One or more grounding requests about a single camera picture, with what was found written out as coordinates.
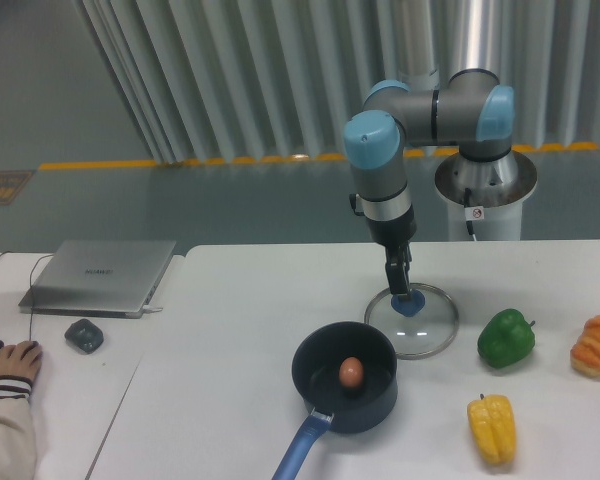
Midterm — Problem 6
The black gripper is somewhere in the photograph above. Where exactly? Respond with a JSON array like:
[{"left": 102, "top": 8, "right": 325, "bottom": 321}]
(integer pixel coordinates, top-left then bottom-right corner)
[{"left": 367, "top": 208, "right": 416, "bottom": 299}]

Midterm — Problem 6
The glass pot lid blue knob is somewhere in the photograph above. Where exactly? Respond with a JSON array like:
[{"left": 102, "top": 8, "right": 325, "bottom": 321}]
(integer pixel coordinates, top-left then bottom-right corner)
[{"left": 364, "top": 283, "right": 459, "bottom": 360}]

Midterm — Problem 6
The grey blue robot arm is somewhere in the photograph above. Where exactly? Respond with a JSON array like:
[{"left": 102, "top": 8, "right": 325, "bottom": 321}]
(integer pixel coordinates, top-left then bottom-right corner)
[{"left": 343, "top": 1, "right": 517, "bottom": 300}]

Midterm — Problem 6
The striped cream sleeve forearm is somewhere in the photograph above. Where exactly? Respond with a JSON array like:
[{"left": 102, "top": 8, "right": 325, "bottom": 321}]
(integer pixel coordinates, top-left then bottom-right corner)
[{"left": 0, "top": 376, "right": 37, "bottom": 479}]

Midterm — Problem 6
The person's hand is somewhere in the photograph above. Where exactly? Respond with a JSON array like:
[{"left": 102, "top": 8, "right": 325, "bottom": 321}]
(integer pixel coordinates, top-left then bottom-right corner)
[{"left": 0, "top": 340, "right": 43, "bottom": 385}]

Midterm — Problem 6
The brown egg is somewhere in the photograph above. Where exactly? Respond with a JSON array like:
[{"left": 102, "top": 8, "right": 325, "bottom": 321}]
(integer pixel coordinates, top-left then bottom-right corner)
[{"left": 338, "top": 356, "right": 364, "bottom": 390}]

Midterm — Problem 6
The dark blue saucepan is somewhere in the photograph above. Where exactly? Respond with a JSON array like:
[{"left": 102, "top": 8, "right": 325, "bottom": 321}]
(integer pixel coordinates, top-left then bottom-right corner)
[{"left": 273, "top": 321, "right": 398, "bottom": 479}]

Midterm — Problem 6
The green bell pepper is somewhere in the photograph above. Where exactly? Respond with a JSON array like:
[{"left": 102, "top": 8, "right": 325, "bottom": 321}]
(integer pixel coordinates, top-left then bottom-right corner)
[{"left": 477, "top": 308, "right": 535, "bottom": 369}]

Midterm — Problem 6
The yellow bell pepper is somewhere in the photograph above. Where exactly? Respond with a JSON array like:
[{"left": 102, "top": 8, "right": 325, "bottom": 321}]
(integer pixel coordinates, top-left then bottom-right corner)
[{"left": 467, "top": 394, "right": 517, "bottom": 465}]

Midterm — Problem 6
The orange croissant bread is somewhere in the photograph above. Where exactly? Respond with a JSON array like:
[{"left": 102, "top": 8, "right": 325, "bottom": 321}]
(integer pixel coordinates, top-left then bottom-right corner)
[{"left": 570, "top": 314, "right": 600, "bottom": 378}]

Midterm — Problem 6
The silver laptop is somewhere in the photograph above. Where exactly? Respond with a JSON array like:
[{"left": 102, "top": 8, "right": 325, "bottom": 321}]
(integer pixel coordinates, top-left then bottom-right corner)
[{"left": 19, "top": 240, "right": 176, "bottom": 318}]

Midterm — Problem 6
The dark earbuds case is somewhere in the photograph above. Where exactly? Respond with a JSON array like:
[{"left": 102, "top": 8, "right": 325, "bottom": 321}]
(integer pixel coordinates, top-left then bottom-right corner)
[{"left": 64, "top": 318, "right": 104, "bottom": 354}]

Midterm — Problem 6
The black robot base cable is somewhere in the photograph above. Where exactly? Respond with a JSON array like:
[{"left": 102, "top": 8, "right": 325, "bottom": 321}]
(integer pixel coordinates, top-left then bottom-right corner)
[{"left": 462, "top": 187, "right": 480, "bottom": 242}]

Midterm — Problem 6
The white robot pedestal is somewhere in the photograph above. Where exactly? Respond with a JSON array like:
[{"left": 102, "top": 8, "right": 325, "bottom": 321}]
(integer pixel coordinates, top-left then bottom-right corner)
[{"left": 435, "top": 150, "right": 538, "bottom": 241}]

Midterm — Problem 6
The black mouse cable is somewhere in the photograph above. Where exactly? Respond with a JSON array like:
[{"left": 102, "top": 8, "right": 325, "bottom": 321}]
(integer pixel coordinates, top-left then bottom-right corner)
[{"left": 28, "top": 253, "right": 55, "bottom": 346}]

